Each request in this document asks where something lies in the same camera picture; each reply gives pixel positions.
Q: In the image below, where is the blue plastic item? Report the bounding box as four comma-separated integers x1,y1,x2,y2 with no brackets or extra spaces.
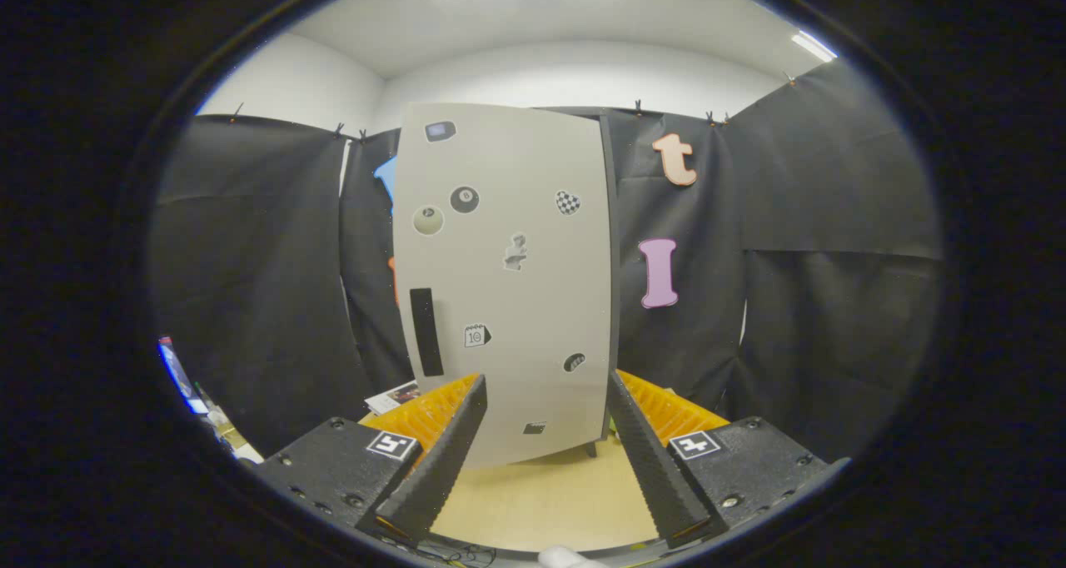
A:
157,336,209,416

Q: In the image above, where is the small ceiling light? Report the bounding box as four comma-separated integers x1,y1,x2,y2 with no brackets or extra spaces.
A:
791,31,839,63

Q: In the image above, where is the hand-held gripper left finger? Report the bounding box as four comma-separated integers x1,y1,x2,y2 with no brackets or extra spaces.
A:
250,374,489,544

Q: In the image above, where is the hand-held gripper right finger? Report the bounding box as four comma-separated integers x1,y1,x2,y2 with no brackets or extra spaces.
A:
605,370,834,550

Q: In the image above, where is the black backdrop cloth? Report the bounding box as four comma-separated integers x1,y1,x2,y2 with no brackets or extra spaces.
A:
154,58,942,462

